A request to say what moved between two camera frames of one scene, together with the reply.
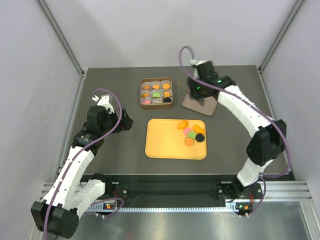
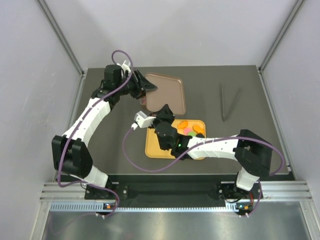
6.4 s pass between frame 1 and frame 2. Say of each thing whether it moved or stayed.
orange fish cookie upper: stayed
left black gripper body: moved
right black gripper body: moved
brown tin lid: moved
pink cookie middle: stayed
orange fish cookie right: stayed
